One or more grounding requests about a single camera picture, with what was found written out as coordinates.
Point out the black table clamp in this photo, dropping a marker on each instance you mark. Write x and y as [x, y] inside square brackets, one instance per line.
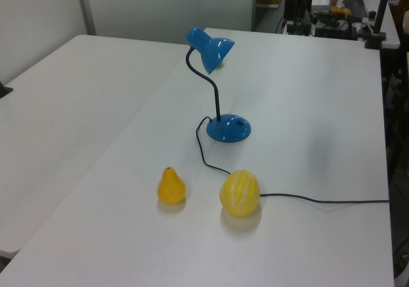
[4, 89]

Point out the small yellow object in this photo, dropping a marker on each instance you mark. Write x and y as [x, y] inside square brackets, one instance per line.
[340, 11]

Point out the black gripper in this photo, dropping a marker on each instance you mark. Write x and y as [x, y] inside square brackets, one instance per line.
[291, 7]

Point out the grey partition post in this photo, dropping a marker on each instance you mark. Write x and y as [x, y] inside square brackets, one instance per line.
[86, 9]

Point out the yellow toy pear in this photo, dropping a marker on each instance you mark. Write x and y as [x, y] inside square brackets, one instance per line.
[171, 189]

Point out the yellow striped toy melon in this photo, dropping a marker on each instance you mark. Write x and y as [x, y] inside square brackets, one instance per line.
[239, 192]

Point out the black equipment pile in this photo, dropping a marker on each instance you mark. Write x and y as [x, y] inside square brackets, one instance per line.
[335, 28]

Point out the blue desk lamp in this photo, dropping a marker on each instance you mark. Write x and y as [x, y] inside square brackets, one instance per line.
[228, 131]

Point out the small green object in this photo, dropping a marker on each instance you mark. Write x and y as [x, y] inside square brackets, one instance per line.
[220, 66]

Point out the black keyboard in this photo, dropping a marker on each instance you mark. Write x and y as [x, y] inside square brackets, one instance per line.
[355, 5]

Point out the black stand pole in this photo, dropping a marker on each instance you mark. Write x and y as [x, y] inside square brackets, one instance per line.
[306, 9]

